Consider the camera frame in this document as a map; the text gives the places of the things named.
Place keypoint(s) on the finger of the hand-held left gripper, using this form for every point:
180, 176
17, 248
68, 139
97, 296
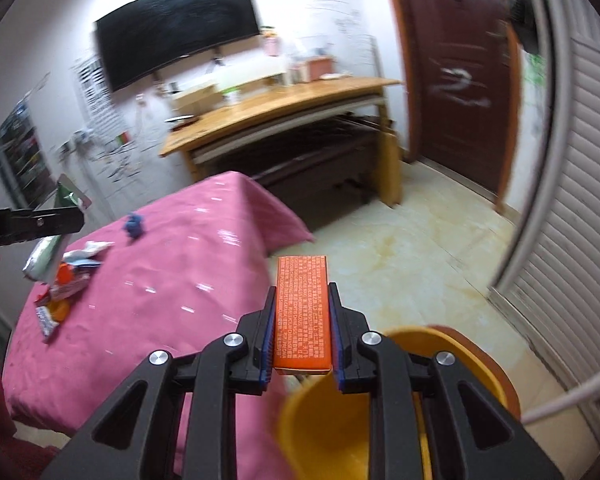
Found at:
30, 225

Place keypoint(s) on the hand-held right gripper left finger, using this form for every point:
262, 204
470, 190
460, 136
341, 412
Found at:
266, 355

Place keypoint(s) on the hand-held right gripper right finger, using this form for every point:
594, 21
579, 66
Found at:
337, 340

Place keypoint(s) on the green white foil packet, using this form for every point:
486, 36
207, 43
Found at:
45, 260

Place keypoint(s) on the orange printed box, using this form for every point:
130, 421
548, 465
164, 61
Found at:
302, 310

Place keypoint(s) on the orange white wrapper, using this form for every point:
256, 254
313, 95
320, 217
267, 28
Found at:
70, 280

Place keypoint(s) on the yellow plastic basin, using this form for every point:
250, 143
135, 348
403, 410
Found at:
325, 435

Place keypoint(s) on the red yellow white wrapper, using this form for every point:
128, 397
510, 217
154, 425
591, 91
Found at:
50, 317

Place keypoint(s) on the white power strip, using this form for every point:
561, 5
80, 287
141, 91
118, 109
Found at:
75, 141

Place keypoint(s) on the pink table cloth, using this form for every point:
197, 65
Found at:
180, 270

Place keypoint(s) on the cardboard box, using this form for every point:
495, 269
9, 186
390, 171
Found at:
195, 97

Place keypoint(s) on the green white container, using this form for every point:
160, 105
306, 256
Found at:
231, 96

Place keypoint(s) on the white curved tube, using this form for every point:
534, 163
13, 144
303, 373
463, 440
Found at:
570, 395

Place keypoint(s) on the wooden desk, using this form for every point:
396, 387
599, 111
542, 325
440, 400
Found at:
260, 110

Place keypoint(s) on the white desk riser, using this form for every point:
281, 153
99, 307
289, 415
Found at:
250, 72

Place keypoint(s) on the pink box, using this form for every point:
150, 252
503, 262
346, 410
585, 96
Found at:
317, 69

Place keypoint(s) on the white louvered shutter door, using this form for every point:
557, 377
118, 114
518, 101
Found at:
580, 210

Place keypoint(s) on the pink cup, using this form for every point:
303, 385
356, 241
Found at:
271, 44

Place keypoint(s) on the dark red door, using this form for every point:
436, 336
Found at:
455, 60

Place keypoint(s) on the white wall chart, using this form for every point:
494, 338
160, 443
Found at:
100, 105

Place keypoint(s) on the black wall television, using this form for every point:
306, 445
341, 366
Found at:
180, 25

